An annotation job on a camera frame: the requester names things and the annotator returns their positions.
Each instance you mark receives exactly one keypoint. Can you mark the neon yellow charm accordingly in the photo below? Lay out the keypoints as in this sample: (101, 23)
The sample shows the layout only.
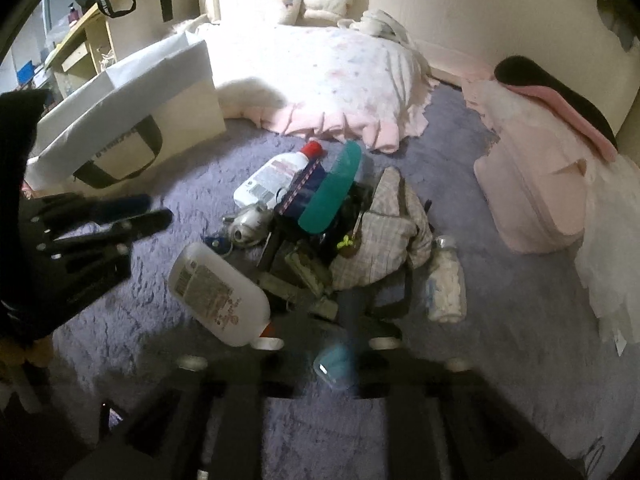
(345, 244)

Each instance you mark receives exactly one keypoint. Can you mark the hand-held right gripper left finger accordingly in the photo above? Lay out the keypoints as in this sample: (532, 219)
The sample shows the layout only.
(225, 410)

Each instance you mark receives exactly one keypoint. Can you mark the small light blue object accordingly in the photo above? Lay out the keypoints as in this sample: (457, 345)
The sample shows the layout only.
(335, 365)

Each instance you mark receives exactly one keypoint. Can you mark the black and pink cushion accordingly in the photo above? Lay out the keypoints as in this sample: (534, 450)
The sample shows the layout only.
(550, 80)

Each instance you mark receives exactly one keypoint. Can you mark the white cloth bundle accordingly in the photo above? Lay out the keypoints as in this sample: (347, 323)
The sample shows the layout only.
(380, 25)

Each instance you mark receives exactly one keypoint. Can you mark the clear jar of white tablets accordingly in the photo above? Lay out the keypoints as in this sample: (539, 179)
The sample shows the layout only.
(445, 285)

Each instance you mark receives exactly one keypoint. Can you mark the pink and white quilt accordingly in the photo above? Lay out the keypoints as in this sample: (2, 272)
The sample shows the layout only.
(325, 75)

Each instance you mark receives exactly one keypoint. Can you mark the olive green pouch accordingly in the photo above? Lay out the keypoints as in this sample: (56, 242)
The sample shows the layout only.
(305, 270)

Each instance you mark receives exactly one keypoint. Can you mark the white bottle red cap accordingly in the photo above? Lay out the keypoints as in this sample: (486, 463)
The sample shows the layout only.
(270, 175)

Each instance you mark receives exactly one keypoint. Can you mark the white gauze cloth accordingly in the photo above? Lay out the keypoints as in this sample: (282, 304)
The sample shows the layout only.
(610, 260)

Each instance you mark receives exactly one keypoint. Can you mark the blue storage box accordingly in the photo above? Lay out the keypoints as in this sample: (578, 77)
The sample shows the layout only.
(30, 72)

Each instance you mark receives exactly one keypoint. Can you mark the plaid cloth bag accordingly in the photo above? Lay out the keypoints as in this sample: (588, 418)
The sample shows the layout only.
(385, 240)

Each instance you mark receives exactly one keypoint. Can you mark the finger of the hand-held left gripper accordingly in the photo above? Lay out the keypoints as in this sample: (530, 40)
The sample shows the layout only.
(145, 222)
(125, 207)

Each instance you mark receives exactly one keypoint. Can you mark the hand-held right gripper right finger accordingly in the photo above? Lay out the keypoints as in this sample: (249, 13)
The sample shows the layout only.
(354, 310)

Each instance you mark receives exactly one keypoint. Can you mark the small silver appliance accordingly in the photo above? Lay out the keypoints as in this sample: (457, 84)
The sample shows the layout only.
(247, 225)

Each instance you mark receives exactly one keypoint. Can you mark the light wooden desk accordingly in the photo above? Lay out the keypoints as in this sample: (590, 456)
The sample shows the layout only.
(140, 20)

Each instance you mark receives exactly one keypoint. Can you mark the pink backpack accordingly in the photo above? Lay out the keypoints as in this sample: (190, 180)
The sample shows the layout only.
(535, 195)

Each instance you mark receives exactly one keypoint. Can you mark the large translucent labelled bottle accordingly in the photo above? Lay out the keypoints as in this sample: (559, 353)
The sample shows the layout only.
(215, 290)

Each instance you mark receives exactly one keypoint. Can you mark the green comb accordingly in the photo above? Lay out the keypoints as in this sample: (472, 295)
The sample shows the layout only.
(330, 190)

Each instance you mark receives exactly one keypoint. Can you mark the navy blue pouch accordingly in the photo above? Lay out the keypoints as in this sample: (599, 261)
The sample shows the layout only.
(305, 185)

